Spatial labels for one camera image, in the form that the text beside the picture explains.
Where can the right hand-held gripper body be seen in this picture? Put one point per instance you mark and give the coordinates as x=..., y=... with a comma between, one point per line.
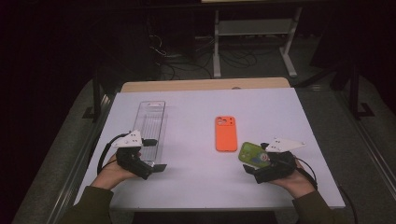
x=277, y=171

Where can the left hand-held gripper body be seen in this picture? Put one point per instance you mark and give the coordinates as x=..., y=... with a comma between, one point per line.
x=130, y=160

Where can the clear plastic tray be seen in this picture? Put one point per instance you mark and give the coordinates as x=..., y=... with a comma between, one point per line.
x=152, y=119

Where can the orange phone case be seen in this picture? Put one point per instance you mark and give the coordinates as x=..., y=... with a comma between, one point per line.
x=226, y=137

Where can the person's right hand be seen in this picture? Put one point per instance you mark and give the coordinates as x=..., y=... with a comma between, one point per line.
x=297, y=185

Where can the person's left hand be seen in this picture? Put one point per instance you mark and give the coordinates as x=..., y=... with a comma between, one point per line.
x=110, y=175

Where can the black metal stand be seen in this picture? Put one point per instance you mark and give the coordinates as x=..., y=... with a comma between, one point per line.
x=96, y=99
x=355, y=93

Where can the metal floor rail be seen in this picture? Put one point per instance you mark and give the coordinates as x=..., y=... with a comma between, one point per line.
x=373, y=158
x=74, y=180

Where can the white metal desk frame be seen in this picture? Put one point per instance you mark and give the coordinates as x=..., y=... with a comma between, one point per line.
x=255, y=27

